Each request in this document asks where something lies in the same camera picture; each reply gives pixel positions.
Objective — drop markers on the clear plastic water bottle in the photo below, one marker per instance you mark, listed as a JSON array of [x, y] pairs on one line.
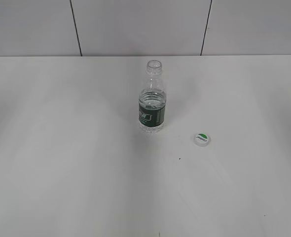
[[152, 98]]

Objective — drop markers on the white green bottle cap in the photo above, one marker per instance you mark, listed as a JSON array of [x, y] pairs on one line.
[[201, 139]]

